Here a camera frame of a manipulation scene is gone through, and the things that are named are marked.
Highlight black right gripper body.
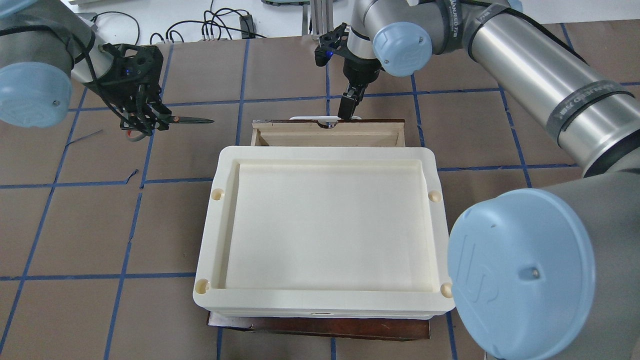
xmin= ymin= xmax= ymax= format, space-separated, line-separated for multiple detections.
xmin=342 ymin=59 xmax=382 ymax=101

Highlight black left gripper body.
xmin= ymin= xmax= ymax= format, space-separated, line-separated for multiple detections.
xmin=102 ymin=72 xmax=164 ymax=116

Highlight grey orange handled scissors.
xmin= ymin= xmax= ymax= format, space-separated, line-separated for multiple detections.
xmin=124 ymin=115 xmax=215 ymax=142

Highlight wooden drawer with white handle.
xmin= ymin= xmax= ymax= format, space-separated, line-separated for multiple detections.
xmin=250 ymin=116 xmax=406 ymax=148

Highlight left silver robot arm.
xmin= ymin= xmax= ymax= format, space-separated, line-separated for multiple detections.
xmin=0 ymin=0 xmax=176 ymax=137

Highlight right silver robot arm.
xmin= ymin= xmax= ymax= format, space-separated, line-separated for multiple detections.
xmin=330 ymin=15 xmax=639 ymax=360

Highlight cream white plastic tray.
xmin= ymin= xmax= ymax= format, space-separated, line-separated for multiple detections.
xmin=192 ymin=146 xmax=455 ymax=319

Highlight dark brown wooden cabinet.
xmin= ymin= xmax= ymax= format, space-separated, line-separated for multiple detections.
xmin=206 ymin=312 xmax=432 ymax=342

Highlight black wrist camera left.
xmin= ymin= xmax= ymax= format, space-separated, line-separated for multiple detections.
xmin=102 ymin=43 xmax=163 ymax=84

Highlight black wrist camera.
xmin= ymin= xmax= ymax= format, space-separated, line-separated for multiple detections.
xmin=102 ymin=43 xmax=163 ymax=84
xmin=313 ymin=22 xmax=349 ymax=68

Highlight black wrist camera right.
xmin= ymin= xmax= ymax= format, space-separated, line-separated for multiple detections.
xmin=313 ymin=22 xmax=349 ymax=68

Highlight aluminium frame post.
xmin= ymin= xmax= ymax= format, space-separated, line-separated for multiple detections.
xmin=300 ymin=0 xmax=336 ymax=39

